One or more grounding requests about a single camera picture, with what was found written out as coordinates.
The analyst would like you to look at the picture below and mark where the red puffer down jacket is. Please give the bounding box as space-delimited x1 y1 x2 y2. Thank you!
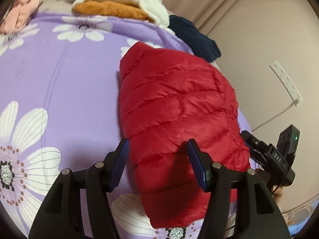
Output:
119 42 250 229

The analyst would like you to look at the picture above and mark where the right hand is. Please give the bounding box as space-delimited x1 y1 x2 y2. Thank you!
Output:
271 185 284 204

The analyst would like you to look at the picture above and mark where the purple floral bed sheet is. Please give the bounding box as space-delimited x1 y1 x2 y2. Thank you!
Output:
0 12 262 239

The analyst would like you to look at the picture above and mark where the dark navy garment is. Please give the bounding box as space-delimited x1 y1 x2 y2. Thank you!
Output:
169 15 221 63

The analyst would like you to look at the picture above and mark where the orange folded garment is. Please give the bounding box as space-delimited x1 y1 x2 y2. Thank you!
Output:
72 1 155 23

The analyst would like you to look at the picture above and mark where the pink folded garment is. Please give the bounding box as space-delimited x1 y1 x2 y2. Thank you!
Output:
1 0 42 35

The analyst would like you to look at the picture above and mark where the white power cable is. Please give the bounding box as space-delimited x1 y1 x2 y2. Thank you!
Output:
251 99 300 132

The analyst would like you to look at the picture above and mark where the white wall power strip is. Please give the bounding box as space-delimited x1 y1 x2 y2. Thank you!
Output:
270 60 303 106

